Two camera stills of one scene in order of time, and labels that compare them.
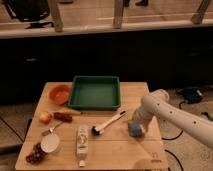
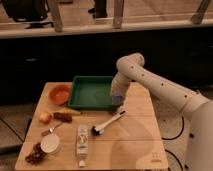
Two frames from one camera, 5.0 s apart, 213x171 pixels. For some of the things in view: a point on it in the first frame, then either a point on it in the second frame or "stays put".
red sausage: (63, 117) stays put
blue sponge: (134, 129) → (117, 100)
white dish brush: (100, 131) stays put
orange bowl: (60, 93) stays put
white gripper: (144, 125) → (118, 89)
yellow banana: (69, 110) stays put
